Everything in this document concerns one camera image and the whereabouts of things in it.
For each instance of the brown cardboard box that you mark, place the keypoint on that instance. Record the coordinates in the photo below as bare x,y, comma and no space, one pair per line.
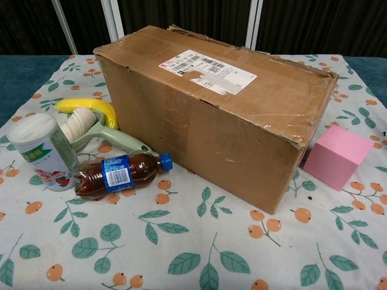
211,136

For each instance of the brown cola bottle blue cap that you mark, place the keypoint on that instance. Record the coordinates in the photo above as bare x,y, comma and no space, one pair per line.
121,173

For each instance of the white canister with lid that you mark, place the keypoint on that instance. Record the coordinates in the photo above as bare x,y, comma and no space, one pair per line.
36,151

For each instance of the floral fruit print tablecloth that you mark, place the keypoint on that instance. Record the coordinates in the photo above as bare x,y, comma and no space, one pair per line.
181,256

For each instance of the thin white frame post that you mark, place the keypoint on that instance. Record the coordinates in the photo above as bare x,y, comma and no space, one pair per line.
65,30

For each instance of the pink cube block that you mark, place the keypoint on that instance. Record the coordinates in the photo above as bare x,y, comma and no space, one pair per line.
335,160

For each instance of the yellow toy banana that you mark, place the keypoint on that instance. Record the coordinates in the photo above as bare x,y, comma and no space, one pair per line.
90,104

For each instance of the wide white frame post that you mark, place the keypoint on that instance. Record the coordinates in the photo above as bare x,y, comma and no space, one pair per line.
254,24
113,18

